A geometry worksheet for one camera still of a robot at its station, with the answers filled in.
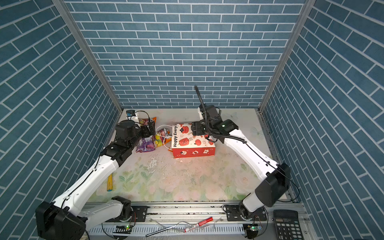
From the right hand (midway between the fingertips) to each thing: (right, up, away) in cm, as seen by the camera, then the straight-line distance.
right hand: (195, 124), depth 78 cm
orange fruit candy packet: (-26, -11, +21) cm, 35 cm away
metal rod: (-18, -50, -10) cm, 54 cm away
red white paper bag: (-6, -12, +7) cm, 15 cm away
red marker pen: (+3, -47, -8) cm, 48 cm away
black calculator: (+44, -47, -9) cm, 65 cm away
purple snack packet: (-32, -13, +16) cm, 38 cm away
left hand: (-25, +1, 0) cm, 25 cm away
